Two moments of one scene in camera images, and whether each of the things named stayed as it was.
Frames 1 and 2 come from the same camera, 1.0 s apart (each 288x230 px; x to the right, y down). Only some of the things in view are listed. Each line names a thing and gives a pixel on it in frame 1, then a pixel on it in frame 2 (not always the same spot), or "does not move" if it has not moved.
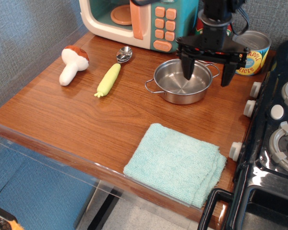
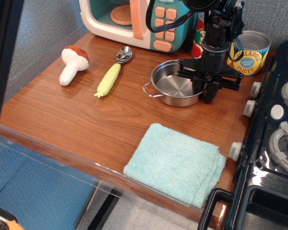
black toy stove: x=264 y=196 does not move
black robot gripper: x=214 y=45 → x=211 y=66
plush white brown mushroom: x=76 y=59 does not move
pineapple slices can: x=259 y=42 does not move
